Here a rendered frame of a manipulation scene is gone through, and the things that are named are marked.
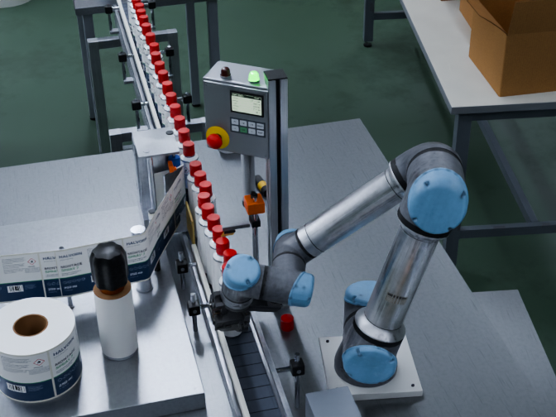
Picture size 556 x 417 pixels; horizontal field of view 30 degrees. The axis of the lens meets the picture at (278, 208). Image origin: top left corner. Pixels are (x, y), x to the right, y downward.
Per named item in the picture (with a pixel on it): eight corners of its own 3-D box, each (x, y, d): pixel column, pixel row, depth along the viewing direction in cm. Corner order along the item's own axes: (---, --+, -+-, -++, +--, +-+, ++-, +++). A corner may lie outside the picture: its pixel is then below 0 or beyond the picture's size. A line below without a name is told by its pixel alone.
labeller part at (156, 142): (131, 134, 284) (131, 131, 283) (171, 128, 286) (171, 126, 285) (138, 159, 273) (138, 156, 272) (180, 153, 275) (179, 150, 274)
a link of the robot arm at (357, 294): (392, 319, 249) (396, 273, 242) (394, 355, 237) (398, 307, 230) (342, 317, 249) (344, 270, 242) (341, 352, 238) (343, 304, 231)
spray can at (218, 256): (211, 304, 263) (207, 239, 252) (227, 296, 266) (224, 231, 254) (223, 314, 260) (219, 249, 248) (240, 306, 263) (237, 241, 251)
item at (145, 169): (138, 210, 298) (130, 132, 284) (183, 203, 301) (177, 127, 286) (145, 237, 287) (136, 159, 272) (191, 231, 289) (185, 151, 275)
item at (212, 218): (205, 276, 273) (201, 213, 261) (224, 273, 274) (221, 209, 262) (209, 289, 269) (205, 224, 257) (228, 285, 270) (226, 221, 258)
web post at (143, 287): (134, 284, 271) (127, 225, 260) (151, 281, 272) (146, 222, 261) (136, 294, 267) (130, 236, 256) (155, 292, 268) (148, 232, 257)
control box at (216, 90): (221, 129, 256) (218, 59, 245) (286, 141, 251) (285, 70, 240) (204, 149, 248) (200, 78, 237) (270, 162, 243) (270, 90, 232)
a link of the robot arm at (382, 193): (438, 113, 219) (261, 232, 237) (441, 136, 209) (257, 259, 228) (469, 151, 223) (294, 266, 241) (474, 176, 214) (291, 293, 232)
